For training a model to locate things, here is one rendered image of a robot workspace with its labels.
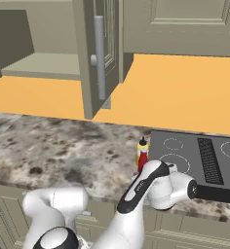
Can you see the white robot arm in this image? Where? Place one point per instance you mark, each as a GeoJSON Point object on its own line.
{"type": "Point", "coordinates": [133, 207]}

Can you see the open beige cabinet door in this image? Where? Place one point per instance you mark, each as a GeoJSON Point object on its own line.
{"type": "Point", "coordinates": [87, 64]}

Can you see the closed beige cabinet door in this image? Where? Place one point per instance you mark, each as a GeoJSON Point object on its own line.
{"type": "Point", "coordinates": [185, 35]}

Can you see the beige base cabinet run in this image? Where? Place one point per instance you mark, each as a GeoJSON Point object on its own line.
{"type": "Point", "coordinates": [191, 231]}

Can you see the dark open cabinet door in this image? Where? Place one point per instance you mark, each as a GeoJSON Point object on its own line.
{"type": "Point", "coordinates": [9, 35]}

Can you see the red and yellow condiment bottle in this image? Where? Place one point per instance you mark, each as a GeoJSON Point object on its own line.
{"type": "Point", "coordinates": [142, 159]}

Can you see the black glass hob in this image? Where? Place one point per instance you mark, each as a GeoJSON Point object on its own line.
{"type": "Point", "coordinates": [188, 152]}

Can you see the open beige wall cabinet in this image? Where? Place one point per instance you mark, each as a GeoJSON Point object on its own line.
{"type": "Point", "coordinates": [52, 64]}

